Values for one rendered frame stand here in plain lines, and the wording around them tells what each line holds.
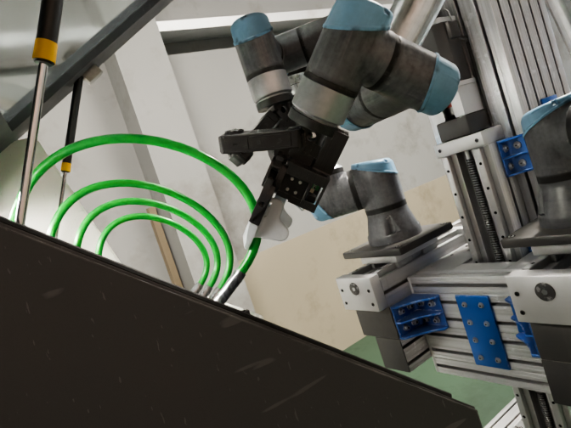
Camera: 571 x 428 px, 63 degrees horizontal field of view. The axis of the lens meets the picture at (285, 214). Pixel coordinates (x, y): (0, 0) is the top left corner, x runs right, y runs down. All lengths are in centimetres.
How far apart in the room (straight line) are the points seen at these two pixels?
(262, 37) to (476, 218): 69
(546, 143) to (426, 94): 39
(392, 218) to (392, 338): 31
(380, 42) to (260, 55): 32
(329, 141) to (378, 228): 69
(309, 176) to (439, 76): 21
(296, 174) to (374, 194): 68
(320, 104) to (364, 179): 70
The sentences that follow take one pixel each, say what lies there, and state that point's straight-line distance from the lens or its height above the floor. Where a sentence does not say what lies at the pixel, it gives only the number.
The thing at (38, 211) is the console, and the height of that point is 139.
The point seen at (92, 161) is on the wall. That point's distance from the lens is 288.
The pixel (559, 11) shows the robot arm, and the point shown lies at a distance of 90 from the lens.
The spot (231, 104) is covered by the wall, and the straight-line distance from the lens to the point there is 329.
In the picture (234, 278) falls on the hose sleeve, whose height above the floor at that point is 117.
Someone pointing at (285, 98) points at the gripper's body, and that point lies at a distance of 86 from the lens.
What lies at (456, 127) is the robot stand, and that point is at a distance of 120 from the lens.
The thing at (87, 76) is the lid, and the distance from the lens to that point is 117.
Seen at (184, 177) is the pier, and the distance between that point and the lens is 277.
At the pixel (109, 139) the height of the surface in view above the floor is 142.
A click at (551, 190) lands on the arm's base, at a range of 101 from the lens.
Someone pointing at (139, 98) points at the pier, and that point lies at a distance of 282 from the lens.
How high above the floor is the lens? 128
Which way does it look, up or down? 3 degrees down
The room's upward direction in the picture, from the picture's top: 18 degrees counter-clockwise
